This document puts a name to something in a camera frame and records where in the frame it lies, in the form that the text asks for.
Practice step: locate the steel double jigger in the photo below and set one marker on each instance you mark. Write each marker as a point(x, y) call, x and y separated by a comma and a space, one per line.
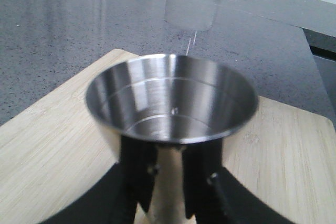
point(172, 101)

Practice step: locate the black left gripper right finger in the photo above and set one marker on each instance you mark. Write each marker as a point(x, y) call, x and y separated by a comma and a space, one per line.
point(213, 195)

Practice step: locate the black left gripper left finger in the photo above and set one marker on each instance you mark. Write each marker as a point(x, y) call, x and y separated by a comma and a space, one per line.
point(114, 198)

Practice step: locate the wooden cutting board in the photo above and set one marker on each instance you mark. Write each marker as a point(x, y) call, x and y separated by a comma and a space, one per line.
point(52, 153)

